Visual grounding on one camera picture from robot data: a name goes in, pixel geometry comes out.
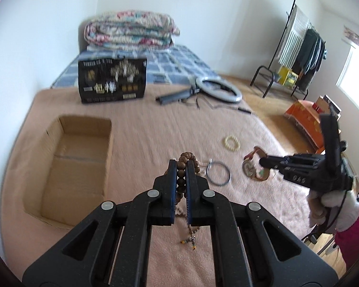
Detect brown wooden bead mala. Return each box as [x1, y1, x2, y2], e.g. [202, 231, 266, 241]
[174, 152, 201, 251]

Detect pink sleeve forearm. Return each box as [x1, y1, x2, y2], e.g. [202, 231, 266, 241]
[335, 215, 359, 270]

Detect right hand white glove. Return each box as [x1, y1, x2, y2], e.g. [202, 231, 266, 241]
[307, 190, 359, 233]

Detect silver bangle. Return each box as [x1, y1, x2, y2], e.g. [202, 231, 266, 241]
[205, 160, 232, 187]

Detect orange cardboard box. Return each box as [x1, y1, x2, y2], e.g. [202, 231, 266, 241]
[284, 95, 341, 154]

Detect black clothes rack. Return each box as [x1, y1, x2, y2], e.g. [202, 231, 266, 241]
[250, 1, 327, 98]

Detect yellow box on rack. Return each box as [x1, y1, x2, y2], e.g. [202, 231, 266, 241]
[278, 66, 298, 88]

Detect window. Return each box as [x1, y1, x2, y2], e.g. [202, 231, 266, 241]
[335, 27, 359, 120]

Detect open cardboard box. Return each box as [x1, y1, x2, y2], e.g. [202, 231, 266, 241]
[22, 115, 113, 229]

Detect black folded tripod stand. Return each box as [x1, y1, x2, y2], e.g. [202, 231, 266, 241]
[156, 87, 198, 106]

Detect dark hanging clothes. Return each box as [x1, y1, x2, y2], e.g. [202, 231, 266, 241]
[292, 28, 327, 92]

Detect black gift bag gold print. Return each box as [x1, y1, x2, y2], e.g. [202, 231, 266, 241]
[78, 57, 147, 104]

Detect blue checkered bed sheet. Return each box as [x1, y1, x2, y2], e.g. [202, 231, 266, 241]
[50, 43, 222, 89]

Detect folded floral quilt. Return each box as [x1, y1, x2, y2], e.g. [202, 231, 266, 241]
[84, 10, 181, 50]

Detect brown strap wristwatch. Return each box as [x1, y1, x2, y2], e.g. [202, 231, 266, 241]
[242, 146, 271, 182]

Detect cream bead bracelet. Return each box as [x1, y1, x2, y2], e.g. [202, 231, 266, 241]
[223, 135, 241, 152]

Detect black ring light cable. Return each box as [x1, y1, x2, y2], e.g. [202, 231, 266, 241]
[179, 95, 254, 116]

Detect white ring light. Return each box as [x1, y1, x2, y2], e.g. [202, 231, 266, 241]
[192, 77, 243, 104]

